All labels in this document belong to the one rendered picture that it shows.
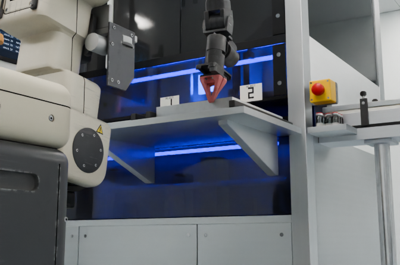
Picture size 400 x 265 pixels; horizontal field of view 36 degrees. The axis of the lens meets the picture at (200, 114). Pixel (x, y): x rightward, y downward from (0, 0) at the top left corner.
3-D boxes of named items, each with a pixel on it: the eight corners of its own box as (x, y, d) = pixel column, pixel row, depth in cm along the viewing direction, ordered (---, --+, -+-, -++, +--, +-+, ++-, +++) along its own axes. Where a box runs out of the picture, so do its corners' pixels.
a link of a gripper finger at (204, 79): (229, 106, 176) (231, 77, 179) (217, 97, 170) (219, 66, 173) (209, 109, 179) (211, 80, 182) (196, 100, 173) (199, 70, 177)
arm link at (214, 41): (203, 32, 180) (221, 29, 177) (215, 42, 185) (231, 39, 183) (202, 53, 178) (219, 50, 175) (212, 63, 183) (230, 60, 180)
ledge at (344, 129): (322, 139, 209) (322, 133, 210) (360, 136, 203) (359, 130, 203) (307, 133, 198) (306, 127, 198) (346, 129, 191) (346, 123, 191)
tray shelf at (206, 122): (143, 153, 242) (143, 147, 242) (311, 137, 205) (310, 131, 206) (55, 136, 202) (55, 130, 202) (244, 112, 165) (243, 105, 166)
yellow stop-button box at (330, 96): (317, 106, 205) (316, 85, 206) (338, 103, 201) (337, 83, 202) (309, 102, 198) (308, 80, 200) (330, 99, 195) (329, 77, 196)
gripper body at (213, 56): (231, 81, 179) (233, 58, 181) (214, 67, 171) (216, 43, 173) (212, 84, 182) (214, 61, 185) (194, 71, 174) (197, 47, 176)
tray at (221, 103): (213, 134, 212) (213, 124, 213) (283, 127, 199) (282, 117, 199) (156, 118, 184) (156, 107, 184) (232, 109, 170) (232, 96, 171)
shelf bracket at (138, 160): (147, 183, 228) (148, 148, 231) (154, 183, 226) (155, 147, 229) (86, 175, 200) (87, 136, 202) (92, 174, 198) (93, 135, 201)
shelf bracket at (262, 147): (270, 175, 202) (269, 137, 205) (278, 175, 201) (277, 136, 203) (218, 165, 174) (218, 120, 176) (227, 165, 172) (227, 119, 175)
